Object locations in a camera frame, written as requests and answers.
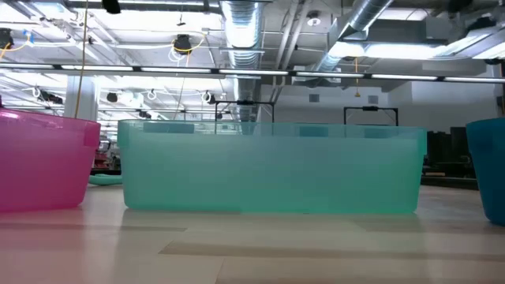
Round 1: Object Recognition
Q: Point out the teal-handled silver spoon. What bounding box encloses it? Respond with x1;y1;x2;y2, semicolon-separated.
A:
88;174;124;187

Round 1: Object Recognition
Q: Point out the white pillar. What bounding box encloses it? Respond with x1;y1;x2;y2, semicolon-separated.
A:
64;74;99;121

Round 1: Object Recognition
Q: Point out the pink-red plastic bin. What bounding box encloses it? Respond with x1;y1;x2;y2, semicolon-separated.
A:
0;108;102;215

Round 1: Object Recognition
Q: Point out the teal translucent plastic bin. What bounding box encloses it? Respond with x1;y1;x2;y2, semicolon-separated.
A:
117;119;428;215

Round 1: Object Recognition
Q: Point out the bright ceiling light panel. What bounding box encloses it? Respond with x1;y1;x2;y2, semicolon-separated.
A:
327;26;505;61

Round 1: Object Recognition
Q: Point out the long ceiling light strip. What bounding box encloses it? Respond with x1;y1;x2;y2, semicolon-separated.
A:
0;62;505;84

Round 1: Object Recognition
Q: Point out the dark background furniture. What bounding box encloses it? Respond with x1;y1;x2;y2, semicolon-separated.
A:
421;125;479;191

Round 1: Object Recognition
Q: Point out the blue plastic bin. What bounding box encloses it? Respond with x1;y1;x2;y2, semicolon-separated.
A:
465;117;505;227

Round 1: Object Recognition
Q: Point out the yellow hanging cable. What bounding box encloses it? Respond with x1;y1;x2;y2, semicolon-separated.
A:
73;0;90;119

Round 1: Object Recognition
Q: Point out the black reel with yellow cord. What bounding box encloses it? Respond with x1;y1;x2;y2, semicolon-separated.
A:
0;27;15;50
170;33;207;64

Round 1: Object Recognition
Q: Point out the black metal rig frame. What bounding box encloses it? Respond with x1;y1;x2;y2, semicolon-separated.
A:
214;99;276;124
342;105;400;127

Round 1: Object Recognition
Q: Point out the smooth silver air duct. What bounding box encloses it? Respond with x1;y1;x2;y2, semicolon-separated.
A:
315;0;395;74

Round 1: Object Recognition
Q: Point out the yellow pendant cord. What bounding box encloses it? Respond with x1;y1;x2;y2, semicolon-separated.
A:
353;57;362;99

